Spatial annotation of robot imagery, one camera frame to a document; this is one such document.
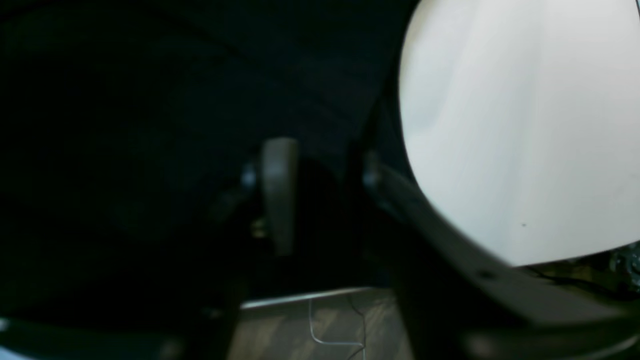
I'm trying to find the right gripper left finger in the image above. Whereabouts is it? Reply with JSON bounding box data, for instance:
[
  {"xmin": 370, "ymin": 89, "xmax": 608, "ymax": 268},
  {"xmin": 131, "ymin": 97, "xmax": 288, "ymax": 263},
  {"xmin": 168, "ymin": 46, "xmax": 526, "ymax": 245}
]
[{"xmin": 210, "ymin": 137, "xmax": 300, "ymax": 256}]

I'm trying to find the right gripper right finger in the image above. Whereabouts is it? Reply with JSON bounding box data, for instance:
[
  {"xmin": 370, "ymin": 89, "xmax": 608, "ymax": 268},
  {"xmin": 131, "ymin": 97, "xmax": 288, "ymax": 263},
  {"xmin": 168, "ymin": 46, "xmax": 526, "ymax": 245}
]
[{"xmin": 362, "ymin": 152, "xmax": 639, "ymax": 360}]

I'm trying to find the black T-shirt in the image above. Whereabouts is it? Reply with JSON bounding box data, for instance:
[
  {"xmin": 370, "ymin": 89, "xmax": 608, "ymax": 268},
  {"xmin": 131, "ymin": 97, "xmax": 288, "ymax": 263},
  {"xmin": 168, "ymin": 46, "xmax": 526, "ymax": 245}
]
[{"xmin": 1, "ymin": 0, "xmax": 418, "ymax": 321}]

